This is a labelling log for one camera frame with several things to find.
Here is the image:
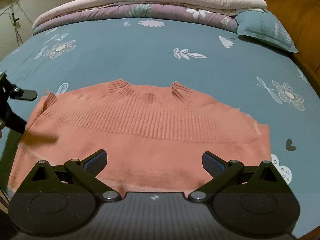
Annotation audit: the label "pink striped sweater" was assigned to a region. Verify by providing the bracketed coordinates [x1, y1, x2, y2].
[7, 79, 272, 195]

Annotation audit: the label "teal patterned pillow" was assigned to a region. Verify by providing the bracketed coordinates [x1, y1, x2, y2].
[235, 10, 298, 53]

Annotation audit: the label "wooden headboard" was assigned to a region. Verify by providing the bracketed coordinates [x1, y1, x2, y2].
[257, 0, 320, 80]

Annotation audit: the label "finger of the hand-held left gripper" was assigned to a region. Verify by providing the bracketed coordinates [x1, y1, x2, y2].
[0, 94, 27, 134]
[0, 73, 38, 101]

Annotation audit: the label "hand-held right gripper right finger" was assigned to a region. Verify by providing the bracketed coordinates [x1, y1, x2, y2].
[187, 151, 297, 203]

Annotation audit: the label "purple floral quilt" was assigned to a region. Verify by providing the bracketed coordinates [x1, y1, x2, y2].
[32, 4, 239, 36]

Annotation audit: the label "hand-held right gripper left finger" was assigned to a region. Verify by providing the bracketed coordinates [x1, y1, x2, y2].
[24, 149, 123, 203]

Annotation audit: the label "black wall cables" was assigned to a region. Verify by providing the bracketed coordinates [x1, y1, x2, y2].
[0, 0, 28, 45]

